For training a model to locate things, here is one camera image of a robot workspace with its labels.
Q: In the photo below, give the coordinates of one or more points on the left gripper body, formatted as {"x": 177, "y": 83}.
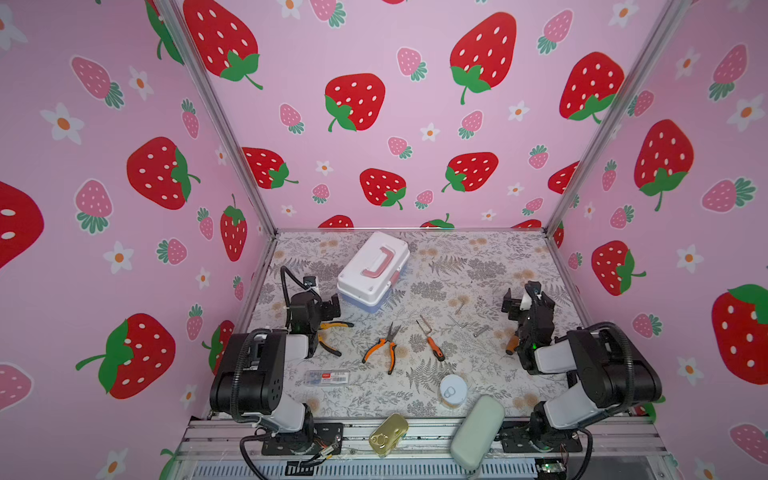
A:
{"x": 324, "y": 308}

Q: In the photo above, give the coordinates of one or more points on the yellow handled black pliers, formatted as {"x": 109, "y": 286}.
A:
{"x": 329, "y": 332}

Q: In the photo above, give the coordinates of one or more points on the metal hex key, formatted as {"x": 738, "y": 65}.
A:
{"x": 461, "y": 304}

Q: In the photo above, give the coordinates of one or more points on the white tool box pink handle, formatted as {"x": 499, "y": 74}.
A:
{"x": 369, "y": 277}

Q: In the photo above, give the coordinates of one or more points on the orange handled small tool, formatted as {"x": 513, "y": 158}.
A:
{"x": 428, "y": 332}

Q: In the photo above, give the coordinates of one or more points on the orange needle nose pliers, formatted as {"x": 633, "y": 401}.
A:
{"x": 388, "y": 343}

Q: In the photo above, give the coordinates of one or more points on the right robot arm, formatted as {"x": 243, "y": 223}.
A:
{"x": 606, "y": 374}

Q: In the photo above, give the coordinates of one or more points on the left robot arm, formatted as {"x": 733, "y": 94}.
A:
{"x": 250, "y": 380}

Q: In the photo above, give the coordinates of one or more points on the small metal bolt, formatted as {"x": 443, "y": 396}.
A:
{"x": 481, "y": 330}

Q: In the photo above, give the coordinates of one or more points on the grey green glasses case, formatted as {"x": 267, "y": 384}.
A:
{"x": 473, "y": 439}

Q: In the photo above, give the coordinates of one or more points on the gold sardine tin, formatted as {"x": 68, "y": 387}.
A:
{"x": 388, "y": 434}

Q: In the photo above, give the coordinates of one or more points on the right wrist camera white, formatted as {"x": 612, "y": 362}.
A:
{"x": 532, "y": 294}

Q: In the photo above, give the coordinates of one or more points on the aluminium front rail frame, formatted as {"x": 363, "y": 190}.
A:
{"x": 620, "y": 448}

